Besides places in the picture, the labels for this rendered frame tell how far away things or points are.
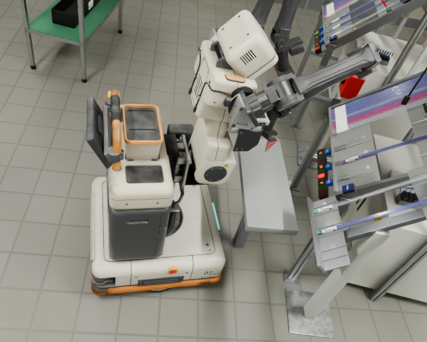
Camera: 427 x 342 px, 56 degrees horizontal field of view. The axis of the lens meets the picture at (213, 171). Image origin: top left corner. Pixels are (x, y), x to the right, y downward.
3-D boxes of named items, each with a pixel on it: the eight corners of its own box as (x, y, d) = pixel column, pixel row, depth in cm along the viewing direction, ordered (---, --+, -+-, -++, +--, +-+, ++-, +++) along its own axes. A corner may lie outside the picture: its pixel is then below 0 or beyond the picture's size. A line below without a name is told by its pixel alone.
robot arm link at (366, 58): (381, 32, 139) (393, 58, 139) (362, 48, 153) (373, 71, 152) (268, 81, 133) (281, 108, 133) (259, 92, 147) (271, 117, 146)
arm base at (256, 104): (238, 91, 139) (247, 112, 131) (259, 80, 137) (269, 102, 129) (247, 106, 145) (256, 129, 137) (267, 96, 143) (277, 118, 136)
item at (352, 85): (296, 164, 300) (340, 77, 245) (297, 144, 317) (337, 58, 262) (327, 172, 301) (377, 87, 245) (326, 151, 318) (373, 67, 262)
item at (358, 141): (339, 196, 185) (337, 192, 183) (333, 112, 231) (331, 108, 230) (381, 185, 176) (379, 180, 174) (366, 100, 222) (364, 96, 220)
